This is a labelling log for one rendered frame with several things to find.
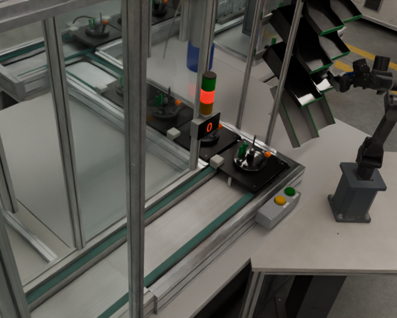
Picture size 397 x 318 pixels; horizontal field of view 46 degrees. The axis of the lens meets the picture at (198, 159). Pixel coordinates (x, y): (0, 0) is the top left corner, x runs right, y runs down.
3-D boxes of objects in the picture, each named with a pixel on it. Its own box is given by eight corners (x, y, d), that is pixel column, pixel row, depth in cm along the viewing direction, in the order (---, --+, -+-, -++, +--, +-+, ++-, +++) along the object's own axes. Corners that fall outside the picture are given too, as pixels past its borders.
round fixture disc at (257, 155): (272, 163, 196) (272, 159, 195) (252, 178, 188) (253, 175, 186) (245, 147, 203) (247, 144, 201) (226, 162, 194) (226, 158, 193)
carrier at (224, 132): (240, 139, 210) (244, 117, 202) (206, 163, 196) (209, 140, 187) (200, 116, 221) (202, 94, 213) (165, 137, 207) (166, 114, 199)
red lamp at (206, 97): (216, 100, 167) (218, 88, 164) (207, 105, 164) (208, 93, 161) (206, 94, 170) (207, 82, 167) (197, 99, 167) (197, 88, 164)
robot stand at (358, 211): (370, 223, 190) (387, 188, 177) (336, 222, 188) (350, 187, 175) (359, 197, 201) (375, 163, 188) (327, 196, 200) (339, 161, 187)
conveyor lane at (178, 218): (283, 182, 204) (288, 165, 198) (143, 303, 153) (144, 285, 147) (232, 151, 217) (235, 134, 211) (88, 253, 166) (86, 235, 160)
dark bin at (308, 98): (320, 100, 197) (330, 89, 191) (299, 109, 190) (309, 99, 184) (282, 49, 204) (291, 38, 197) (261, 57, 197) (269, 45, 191)
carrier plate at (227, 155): (287, 167, 198) (288, 163, 197) (254, 194, 184) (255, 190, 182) (243, 141, 209) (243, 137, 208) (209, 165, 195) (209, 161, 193)
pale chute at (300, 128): (312, 138, 209) (319, 136, 205) (293, 148, 202) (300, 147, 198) (290, 80, 207) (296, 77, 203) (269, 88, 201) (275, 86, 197)
